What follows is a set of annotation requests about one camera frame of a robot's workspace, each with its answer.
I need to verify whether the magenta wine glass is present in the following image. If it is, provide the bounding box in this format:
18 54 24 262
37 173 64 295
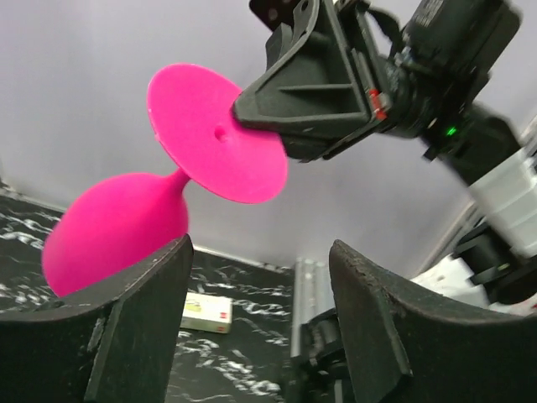
41 64 288 296

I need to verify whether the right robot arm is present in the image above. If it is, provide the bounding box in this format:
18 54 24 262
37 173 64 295
232 1 536 305

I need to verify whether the small white box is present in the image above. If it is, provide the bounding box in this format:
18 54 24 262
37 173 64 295
180 292 232 334

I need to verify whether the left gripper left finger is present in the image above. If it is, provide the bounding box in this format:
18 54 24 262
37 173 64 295
1 236 194 402

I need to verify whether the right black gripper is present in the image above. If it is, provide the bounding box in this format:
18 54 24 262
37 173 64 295
232 1 399 162

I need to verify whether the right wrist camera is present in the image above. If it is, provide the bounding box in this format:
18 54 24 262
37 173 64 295
248 0 300 32

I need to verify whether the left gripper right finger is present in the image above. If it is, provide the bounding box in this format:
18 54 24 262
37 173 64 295
329 240 536 402

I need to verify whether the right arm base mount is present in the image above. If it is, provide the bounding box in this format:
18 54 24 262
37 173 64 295
285 308 355 402

